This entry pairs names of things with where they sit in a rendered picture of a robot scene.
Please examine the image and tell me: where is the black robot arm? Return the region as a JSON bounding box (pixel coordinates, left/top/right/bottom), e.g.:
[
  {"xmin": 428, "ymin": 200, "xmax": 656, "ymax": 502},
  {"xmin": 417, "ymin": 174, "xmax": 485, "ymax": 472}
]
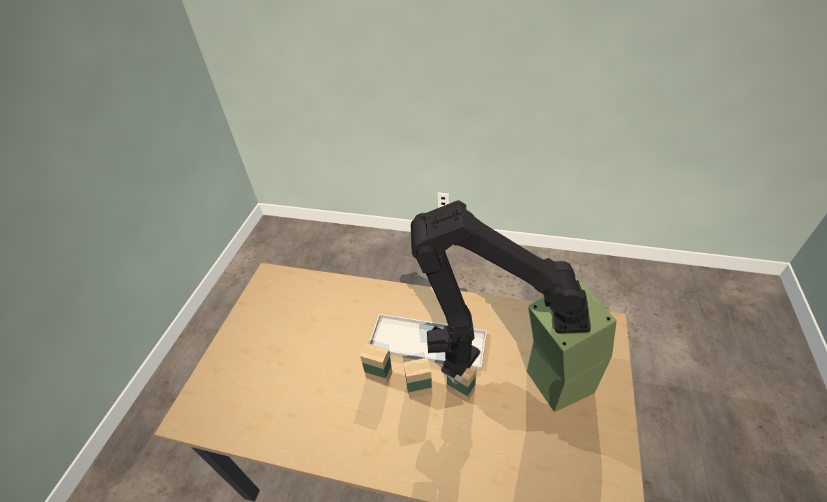
[{"xmin": 411, "ymin": 200, "xmax": 591, "ymax": 364}]

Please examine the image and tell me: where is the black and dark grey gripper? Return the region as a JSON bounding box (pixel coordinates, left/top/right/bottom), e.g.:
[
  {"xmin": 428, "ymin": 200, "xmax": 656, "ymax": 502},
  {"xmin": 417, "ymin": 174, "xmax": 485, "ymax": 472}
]
[{"xmin": 441, "ymin": 345, "xmax": 480, "ymax": 384}]

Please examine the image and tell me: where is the white shallow tray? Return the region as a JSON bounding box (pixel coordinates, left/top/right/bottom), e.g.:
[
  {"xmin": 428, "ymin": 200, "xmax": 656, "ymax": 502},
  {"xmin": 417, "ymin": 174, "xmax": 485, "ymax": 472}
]
[{"xmin": 369, "ymin": 314, "xmax": 487, "ymax": 370}]

